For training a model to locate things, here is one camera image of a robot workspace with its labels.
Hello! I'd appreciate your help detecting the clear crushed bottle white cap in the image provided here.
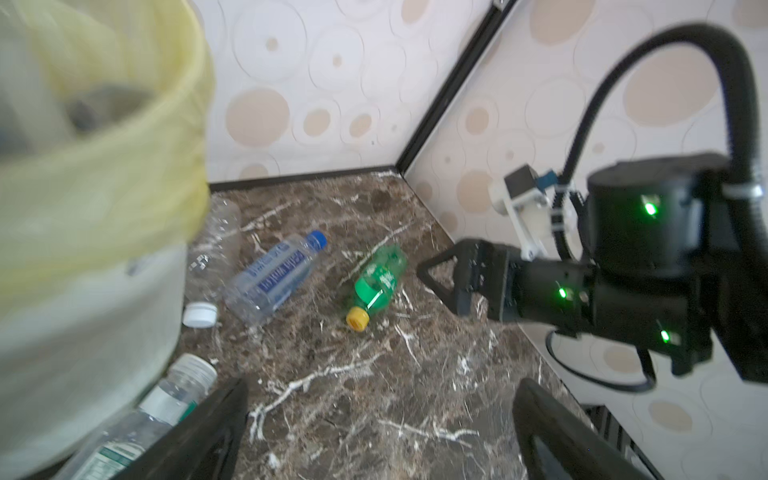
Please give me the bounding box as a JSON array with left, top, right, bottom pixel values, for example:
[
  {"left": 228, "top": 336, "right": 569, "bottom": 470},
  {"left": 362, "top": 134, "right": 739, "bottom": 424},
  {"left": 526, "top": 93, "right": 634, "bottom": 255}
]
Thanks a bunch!
[{"left": 182, "top": 197, "right": 241, "bottom": 329}]

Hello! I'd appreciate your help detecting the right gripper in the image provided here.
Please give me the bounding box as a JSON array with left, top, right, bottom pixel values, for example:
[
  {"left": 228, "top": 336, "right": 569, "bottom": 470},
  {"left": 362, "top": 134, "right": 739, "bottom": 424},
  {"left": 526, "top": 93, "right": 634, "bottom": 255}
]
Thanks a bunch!
[{"left": 416, "top": 239, "right": 597, "bottom": 336}]

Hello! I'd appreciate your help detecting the clear bottle green ring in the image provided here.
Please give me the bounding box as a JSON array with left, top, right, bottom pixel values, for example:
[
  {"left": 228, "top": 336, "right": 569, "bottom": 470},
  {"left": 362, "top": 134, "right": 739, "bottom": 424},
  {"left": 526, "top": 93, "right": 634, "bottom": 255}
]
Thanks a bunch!
[{"left": 50, "top": 352, "right": 218, "bottom": 480}]

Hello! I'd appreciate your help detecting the green bottle yellow cap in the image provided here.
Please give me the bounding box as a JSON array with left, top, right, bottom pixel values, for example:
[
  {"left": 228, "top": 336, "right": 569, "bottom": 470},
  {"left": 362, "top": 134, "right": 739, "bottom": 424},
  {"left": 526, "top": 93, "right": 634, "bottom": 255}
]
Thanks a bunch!
[{"left": 346, "top": 245, "right": 408, "bottom": 332}]

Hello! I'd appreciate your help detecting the white plastic waste bin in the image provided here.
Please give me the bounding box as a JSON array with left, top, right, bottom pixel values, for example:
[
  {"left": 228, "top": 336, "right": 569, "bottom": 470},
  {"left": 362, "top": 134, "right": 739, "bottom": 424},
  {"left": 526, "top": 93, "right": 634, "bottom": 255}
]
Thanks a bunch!
[{"left": 1, "top": 246, "right": 187, "bottom": 479}]

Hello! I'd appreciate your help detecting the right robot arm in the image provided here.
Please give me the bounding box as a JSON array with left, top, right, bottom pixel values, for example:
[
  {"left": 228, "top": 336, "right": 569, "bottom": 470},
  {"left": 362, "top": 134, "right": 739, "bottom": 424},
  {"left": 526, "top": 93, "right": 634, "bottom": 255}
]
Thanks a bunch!
[{"left": 417, "top": 23, "right": 767, "bottom": 393}]

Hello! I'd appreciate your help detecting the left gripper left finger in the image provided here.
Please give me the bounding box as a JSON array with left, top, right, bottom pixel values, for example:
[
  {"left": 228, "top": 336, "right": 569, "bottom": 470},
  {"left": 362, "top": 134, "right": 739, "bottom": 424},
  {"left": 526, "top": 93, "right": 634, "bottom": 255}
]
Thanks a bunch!
[{"left": 116, "top": 378, "right": 248, "bottom": 479}]

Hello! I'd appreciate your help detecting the black frame post right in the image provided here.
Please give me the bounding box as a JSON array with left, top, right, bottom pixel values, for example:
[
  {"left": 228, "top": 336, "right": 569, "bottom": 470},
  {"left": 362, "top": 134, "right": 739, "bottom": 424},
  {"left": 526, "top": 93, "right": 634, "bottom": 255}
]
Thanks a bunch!
[{"left": 394, "top": 0, "right": 519, "bottom": 177}]

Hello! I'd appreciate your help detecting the yellow bin liner bag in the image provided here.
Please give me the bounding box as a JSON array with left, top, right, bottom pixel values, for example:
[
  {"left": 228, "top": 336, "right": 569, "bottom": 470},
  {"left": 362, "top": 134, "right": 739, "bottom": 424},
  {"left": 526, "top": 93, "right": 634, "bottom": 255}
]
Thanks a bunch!
[{"left": 1, "top": 1, "right": 215, "bottom": 314}]

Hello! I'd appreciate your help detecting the soda water bottle blue cap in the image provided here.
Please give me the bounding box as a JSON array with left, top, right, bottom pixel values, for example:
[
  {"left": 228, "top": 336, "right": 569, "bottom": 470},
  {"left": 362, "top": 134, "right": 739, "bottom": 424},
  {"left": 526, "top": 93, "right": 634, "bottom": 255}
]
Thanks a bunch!
[{"left": 224, "top": 230, "right": 328, "bottom": 326}]

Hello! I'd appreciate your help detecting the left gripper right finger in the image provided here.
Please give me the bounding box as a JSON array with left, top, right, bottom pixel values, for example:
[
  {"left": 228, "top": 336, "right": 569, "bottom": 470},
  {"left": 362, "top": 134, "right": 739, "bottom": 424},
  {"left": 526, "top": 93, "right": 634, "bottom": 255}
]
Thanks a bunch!
[{"left": 514, "top": 378, "right": 649, "bottom": 479}]

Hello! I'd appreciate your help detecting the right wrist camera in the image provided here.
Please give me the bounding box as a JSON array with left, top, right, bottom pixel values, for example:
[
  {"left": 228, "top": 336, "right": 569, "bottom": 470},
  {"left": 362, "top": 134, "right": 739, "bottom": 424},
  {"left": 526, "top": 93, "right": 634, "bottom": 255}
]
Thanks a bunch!
[{"left": 488, "top": 165, "right": 584, "bottom": 261}]

